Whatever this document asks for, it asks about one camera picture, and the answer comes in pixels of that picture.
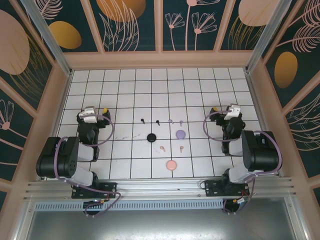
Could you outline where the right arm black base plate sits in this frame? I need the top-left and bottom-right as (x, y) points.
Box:
(204, 180), (251, 198)

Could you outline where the grey metal sheet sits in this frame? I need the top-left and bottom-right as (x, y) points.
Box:
(14, 197), (310, 240)

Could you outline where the pink earbud charging case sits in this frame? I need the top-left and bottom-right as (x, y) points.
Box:
(166, 159), (178, 172)

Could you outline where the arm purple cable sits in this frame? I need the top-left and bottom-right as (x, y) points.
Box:
(202, 111), (284, 215)
(54, 113), (123, 218)

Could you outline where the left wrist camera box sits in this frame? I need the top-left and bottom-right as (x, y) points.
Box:
(78, 106), (99, 124)

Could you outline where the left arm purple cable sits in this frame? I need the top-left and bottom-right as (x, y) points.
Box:
(54, 113), (123, 218)

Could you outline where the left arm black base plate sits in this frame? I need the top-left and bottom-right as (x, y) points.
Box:
(71, 182), (118, 200)

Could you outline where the aluminium corner post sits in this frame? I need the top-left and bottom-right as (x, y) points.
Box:
(20, 0), (74, 77)
(245, 0), (299, 74)

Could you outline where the slotted grey cable duct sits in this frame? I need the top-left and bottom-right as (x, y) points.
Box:
(33, 199), (226, 212)

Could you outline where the aluminium mounting rail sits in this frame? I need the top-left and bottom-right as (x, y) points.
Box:
(23, 176), (298, 203)

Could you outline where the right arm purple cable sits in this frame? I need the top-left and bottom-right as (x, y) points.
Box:
(202, 111), (284, 215)

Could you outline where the aluminium table edge rail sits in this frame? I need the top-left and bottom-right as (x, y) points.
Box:
(244, 69), (285, 177)
(37, 71), (73, 181)

